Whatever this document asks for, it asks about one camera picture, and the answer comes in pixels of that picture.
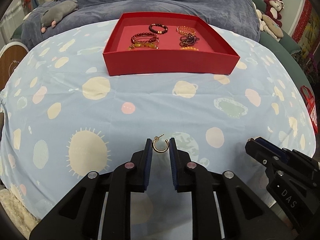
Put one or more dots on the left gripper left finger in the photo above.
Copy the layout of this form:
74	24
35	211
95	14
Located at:
99	206

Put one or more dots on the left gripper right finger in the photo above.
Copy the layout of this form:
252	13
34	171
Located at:
223	207

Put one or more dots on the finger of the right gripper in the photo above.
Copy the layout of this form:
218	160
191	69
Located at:
267	158
289	157

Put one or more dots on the gold hoop earring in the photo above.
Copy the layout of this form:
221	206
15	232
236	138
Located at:
160	144

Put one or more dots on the gold bangle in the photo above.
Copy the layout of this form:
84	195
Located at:
151	43

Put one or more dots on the red jewelry tray box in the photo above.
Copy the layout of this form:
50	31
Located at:
210	54

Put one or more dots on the red gift bag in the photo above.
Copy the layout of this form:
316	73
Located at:
309	100

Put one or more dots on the light blue patterned sheet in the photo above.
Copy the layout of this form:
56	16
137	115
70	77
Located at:
64	116

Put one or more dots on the teal sofa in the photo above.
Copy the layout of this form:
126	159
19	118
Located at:
288	48

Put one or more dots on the beige plush toy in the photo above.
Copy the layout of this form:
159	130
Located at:
268	25

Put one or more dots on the red monkey plush toy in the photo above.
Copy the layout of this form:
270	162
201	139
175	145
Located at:
273	9

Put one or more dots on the round wooden white stool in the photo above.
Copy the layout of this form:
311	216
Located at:
11	56

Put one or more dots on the grey plush mouse toy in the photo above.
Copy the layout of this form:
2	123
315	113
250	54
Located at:
55	14

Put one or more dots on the blue-grey velvet blanket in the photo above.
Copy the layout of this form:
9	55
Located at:
238	16

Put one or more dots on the white curtain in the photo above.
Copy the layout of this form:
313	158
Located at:
12	18

